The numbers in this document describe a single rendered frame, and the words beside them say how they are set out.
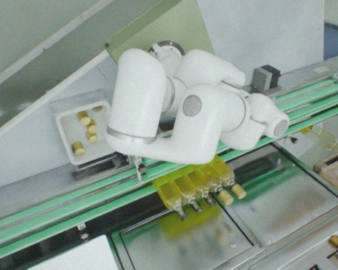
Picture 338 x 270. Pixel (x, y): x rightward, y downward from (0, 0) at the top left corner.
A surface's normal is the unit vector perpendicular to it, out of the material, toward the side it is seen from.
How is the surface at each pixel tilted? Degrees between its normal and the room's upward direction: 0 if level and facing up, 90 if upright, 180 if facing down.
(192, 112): 66
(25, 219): 90
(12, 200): 90
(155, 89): 24
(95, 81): 0
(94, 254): 90
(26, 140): 0
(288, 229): 90
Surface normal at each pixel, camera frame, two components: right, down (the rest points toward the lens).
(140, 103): 0.20, 0.21
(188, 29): 0.45, 0.58
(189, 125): -0.48, 0.01
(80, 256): -0.03, -0.77
